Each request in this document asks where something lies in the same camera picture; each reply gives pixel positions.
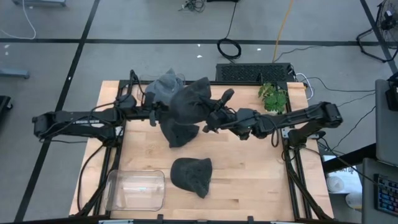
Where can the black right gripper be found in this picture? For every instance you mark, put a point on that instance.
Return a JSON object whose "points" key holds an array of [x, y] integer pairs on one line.
{"points": [[225, 119]]}

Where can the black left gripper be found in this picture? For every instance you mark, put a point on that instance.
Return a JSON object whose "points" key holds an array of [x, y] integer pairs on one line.
{"points": [[146, 109]]}

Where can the dark grey cap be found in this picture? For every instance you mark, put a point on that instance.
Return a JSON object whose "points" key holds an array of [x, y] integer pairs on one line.
{"points": [[189, 102], [180, 133], [191, 175]]}

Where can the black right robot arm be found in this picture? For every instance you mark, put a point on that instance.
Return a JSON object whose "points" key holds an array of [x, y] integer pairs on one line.
{"points": [[298, 118]]}

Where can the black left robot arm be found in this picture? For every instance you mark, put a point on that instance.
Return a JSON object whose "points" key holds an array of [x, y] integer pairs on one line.
{"points": [[71, 123]]}

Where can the black computer tower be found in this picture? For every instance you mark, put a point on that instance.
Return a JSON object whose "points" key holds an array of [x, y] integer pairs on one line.
{"points": [[253, 72]]}

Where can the green potted plant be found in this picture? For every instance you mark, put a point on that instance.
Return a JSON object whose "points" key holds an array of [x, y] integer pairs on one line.
{"points": [[273, 98]]}

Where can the clear plastic bin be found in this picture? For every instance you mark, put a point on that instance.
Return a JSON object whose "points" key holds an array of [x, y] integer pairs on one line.
{"points": [[133, 193]]}

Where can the white cup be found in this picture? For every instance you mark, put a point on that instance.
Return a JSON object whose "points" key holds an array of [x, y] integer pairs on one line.
{"points": [[354, 200], [335, 184]]}

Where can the grey metal foot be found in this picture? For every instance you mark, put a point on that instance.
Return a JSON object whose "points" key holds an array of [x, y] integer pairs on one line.
{"points": [[14, 73]]}

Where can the black object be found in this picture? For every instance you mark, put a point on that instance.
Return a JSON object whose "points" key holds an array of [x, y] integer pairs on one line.
{"points": [[3, 104]]}

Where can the grey cart base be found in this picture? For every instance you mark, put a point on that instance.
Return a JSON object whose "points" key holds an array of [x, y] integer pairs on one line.
{"points": [[38, 2]]}

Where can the grey desk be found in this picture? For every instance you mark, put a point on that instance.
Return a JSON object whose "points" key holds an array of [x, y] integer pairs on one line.
{"points": [[387, 130], [368, 193]]}

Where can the black desk device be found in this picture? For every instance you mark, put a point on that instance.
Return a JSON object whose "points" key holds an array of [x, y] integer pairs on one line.
{"points": [[392, 95]]}

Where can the black floor fan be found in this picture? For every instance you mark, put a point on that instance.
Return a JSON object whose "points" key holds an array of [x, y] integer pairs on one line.
{"points": [[387, 15]]}

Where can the colourful keyboard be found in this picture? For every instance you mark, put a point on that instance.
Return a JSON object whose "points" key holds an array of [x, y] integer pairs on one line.
{"points": [[387, 196]]}

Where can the black aluminium table frame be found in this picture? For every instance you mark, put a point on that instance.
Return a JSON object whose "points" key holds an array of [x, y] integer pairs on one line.
{"points": [[239, 83]]}

